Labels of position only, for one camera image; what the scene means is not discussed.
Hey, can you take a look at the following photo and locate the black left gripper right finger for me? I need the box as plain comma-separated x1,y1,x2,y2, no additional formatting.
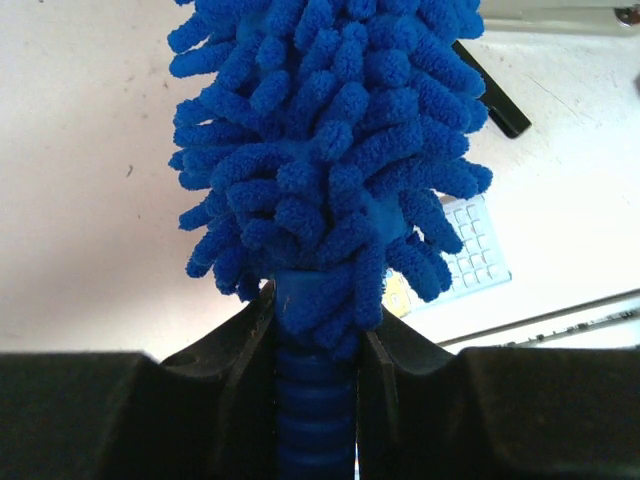
357,314,639,479

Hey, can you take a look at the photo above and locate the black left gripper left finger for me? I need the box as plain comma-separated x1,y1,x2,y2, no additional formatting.
1,284,276,479

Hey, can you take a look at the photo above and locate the blue microfiber duster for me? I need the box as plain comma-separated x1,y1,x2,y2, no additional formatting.
168,1,492,479

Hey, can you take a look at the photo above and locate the yellow grey calculator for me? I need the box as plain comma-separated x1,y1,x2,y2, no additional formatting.
382,195,512,318

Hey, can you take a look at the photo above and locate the black plastic clip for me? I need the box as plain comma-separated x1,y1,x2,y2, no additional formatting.
453,42,532,139

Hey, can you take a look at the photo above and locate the silver black stapler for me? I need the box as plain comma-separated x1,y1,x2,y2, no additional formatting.
479,0,639,37

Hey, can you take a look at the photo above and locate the black aluminium rail base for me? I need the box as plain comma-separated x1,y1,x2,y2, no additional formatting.
437,288,640,350

